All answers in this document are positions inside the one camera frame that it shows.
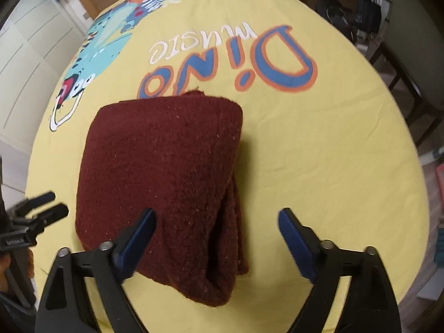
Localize dark red knit sweater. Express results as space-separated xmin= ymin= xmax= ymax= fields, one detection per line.
xmin=75 ymin=90 xmax=248 ymax=307

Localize dark blue sleeve forearm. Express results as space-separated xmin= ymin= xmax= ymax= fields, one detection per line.
xmin=1 ymin=292 xmax=37 ymax=333

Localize person left hand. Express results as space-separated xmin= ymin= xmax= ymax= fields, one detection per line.
xmin=0 ymin=249 xmax=36 ymax=294

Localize white wardrobe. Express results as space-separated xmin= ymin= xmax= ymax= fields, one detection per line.
xmin=0 ymin=0 xmax=91 ymax=195

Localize yellow dino print bedsheet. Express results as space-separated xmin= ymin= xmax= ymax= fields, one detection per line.
xmin=26 ymin=0 xmax=429 ymax=332

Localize grey green chair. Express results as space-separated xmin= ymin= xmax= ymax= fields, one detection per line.
xmin=370 ymin=0 xmax=443 ymax=147

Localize black bag on floor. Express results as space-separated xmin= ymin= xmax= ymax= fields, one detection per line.
xmin=315 ymin=0 xmax=356 ymax=44

